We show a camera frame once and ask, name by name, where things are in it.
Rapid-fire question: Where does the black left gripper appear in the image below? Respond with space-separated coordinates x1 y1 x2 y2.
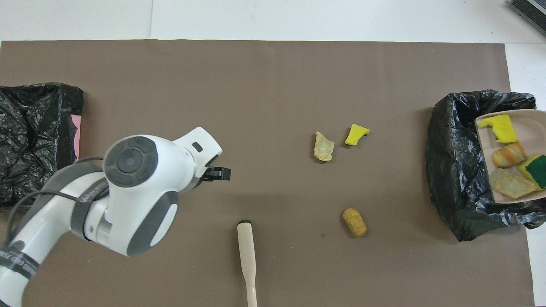
197 154 232 188

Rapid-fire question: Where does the beige hand brush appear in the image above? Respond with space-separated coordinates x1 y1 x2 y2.
237 220 259 307

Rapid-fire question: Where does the small yellow sponge wedge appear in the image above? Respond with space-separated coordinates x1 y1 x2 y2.
344 124 371 146

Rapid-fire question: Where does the brown bread piece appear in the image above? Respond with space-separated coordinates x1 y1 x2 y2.
343 208 367 237

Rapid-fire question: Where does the toy croissant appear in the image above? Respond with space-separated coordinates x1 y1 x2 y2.
492 141 527 169

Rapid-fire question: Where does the yellow notched sponge piece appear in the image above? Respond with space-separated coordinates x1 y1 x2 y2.
478 114 519 144

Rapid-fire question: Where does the beige plastic dustpan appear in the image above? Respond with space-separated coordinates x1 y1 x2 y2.
474 109 546 204

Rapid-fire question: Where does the green and yellow sponge piece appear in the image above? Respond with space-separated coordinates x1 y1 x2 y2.
517 154 546 189

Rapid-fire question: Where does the black bag lined pink bin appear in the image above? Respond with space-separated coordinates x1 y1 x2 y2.
0 82 84 208

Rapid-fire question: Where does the brown paper table mat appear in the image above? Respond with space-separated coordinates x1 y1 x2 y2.
0 40 535 307

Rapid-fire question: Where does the dark ribbed device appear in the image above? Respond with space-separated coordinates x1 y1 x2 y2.
510 0 546 37

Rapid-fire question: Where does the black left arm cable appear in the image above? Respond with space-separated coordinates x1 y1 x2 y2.
4 156 107 239

